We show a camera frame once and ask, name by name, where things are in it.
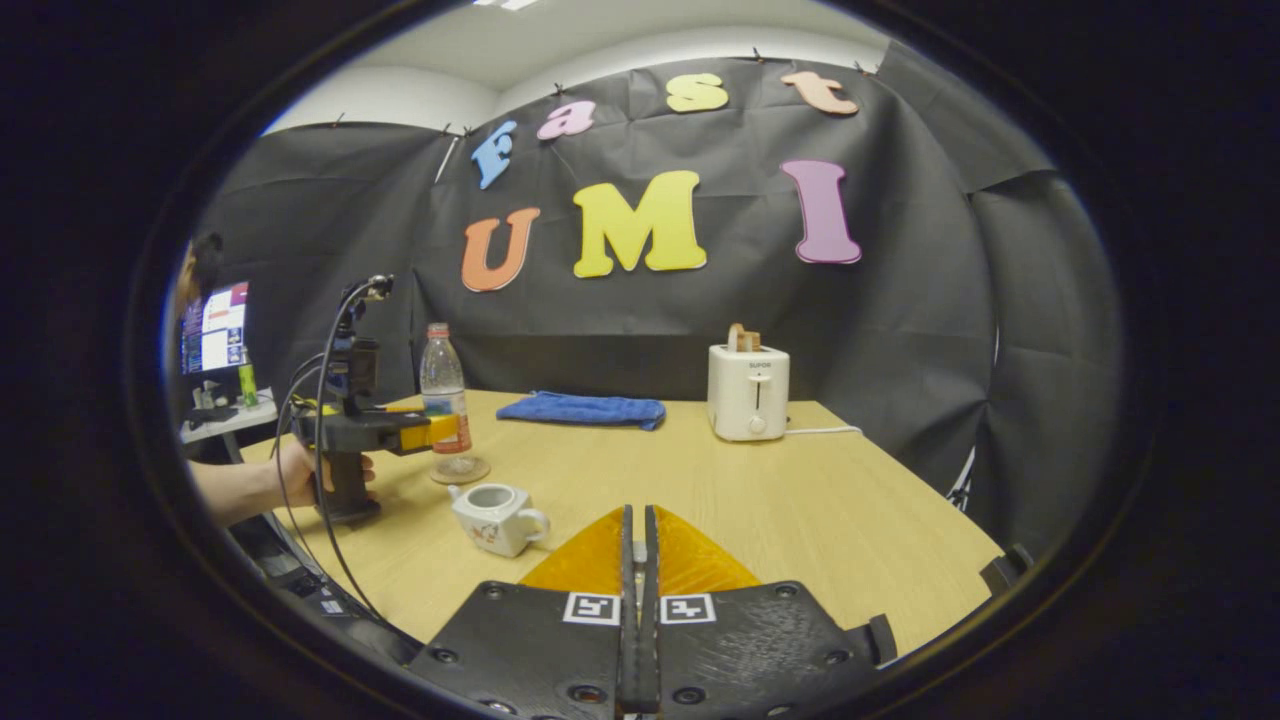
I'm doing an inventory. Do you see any round wooden coaster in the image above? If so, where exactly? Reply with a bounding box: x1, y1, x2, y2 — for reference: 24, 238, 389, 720
429, 455, 492, 487

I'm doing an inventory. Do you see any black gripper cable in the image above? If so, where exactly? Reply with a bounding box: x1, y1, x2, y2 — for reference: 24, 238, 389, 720
272, 275, 396, 621

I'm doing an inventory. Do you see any clear plastic water bottle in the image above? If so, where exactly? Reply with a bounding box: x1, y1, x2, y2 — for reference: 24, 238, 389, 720
419, 322, 479, 479

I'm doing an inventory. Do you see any computer monitor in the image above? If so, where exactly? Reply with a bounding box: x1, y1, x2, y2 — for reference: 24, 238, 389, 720
180, 280, 251, 376

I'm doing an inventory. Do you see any white toaster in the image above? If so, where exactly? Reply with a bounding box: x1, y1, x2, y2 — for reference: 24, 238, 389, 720
707, 343, 791, 442

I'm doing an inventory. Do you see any person's head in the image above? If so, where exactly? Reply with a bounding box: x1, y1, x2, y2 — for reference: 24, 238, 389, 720
172, 232, 226, 321

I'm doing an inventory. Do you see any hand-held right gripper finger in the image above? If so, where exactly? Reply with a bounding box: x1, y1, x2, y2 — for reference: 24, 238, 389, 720
408, 503, 641, 720
640, 503, 899, 720

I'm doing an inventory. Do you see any white floral teacup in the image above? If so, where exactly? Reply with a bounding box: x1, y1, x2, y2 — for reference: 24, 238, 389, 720
447, 483, 552, 559

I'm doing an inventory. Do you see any blue towel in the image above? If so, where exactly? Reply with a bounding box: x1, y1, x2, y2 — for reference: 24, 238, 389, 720
496, 390, 667, 432

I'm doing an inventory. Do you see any white side table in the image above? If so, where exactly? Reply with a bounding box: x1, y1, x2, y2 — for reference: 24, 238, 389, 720
180, 395, 281, 446

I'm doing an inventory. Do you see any black backdrop cloth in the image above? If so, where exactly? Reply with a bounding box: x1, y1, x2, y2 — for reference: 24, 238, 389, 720
190, 40, 1126, 561

